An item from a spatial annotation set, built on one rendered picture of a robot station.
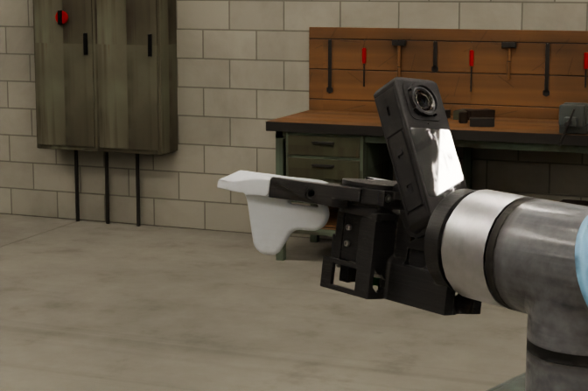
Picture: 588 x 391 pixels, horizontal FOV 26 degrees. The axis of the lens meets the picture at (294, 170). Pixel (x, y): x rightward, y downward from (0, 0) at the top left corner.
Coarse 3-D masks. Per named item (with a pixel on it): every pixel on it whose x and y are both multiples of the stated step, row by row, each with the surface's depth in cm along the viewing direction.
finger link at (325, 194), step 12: (276, 180) 93; (288, 180) 92; (300, 180) 92; (276, 192) 93; (288, 192) 93; (300, 192) 91; (312, 192) 92; (324, 192) 91; (336, 192) 90; (348, 192) 90; (360, 192) 90; (324, 204) 91; (336, 204) 91
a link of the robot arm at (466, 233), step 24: (480, 192) 85; (504, 192) 84; (456, 216) 84; (480, 216) 82; (456, 240) 83; (480, 240) 81; (456, 264) 83; (480, 264) 81; (456, 288) 85; (480, 288) 82
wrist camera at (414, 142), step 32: (384, 96) 91; (416, 96) 91; (384, 128) 91; (416, 128) 90; (448, 128) 92; (416, 160) 88; (448, 160) 90; (416, 192) 88; (448, 192) 89; (416, 224) 88
